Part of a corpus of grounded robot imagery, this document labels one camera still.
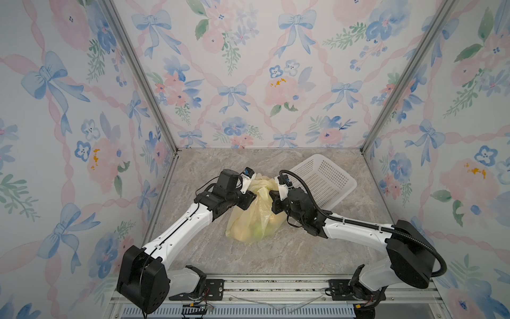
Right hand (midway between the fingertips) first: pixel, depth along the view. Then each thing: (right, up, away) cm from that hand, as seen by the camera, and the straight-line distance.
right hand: (271, 191), depth 82 cm
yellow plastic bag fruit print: (-5, -12, +2) cm, 14 cm away
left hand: (-8, 0, -1) cm, 8 cm away
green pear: (-6, -17, +1) cm, 18 cm away
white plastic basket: (+32, +2, +21) cm, 38 cm away
